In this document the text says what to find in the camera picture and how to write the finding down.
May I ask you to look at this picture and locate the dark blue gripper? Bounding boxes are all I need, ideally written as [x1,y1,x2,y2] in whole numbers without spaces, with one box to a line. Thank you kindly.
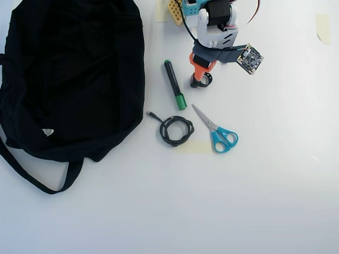
[189,43,240,83]

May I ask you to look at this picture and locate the black fabric bag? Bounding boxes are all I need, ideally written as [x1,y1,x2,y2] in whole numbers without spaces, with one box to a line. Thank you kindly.
[0,0,146,195]

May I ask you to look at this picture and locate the black marker with green cap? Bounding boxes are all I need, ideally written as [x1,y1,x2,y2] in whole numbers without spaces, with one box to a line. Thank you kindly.
[163,59,188,111]

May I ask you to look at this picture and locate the beige masking tape strip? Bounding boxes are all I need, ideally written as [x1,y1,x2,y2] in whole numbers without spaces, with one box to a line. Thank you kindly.
[315,13,332,46]
[156,0,170,22]
[174,141,212,155]

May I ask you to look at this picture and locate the blue handled scissors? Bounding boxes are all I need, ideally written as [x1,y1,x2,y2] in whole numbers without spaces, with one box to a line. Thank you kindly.
[191,103,239,153]

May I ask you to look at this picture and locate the thin black camera cable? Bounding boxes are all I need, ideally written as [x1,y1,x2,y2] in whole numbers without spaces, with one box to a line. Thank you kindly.
[176,0,199,44]

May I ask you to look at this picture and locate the bare camera circuit board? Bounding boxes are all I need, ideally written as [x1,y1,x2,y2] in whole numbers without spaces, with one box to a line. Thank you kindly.
[236,44,264,76]

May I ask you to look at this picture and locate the coiled black usb cable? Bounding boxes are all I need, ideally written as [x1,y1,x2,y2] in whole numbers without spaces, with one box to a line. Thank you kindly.
[147,111,196,148]

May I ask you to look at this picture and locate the red and white wire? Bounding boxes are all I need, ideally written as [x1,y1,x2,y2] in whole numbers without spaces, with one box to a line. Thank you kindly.
[237,0,262,29]

